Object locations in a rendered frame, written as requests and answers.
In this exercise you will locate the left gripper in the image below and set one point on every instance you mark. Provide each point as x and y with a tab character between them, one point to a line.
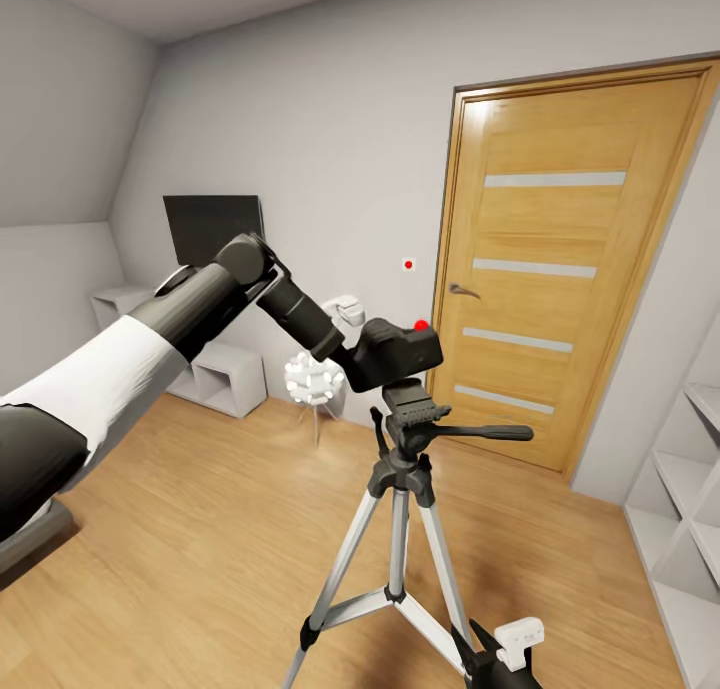
313	328

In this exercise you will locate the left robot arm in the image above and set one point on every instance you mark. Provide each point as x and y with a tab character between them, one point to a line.
56	429

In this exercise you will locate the door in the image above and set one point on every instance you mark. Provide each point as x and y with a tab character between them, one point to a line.
558	191

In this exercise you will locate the bookcase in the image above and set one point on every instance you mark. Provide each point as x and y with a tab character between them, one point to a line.
221	377
673	511

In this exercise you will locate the camera tripod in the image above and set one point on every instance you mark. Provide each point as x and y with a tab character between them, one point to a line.
406	468

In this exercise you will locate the digital camera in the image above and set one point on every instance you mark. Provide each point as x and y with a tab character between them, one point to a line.
386	352

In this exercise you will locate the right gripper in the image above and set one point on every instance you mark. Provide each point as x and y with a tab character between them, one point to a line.
486	669

